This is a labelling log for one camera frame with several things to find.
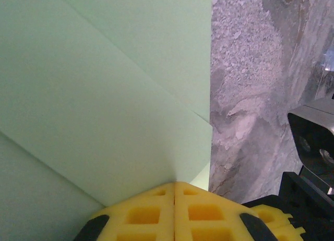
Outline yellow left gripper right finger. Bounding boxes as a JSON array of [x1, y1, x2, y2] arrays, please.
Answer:
[[174, 182, 276, 241]]

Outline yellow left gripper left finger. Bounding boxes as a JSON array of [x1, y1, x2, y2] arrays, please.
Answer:
[[75, 182, 175, 241]]

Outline light green paper sheet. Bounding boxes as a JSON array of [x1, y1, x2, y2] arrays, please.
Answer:
[[0, 0, 213, 241]]

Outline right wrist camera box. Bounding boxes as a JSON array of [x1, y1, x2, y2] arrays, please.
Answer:
[[287, 97, 334, 196]]

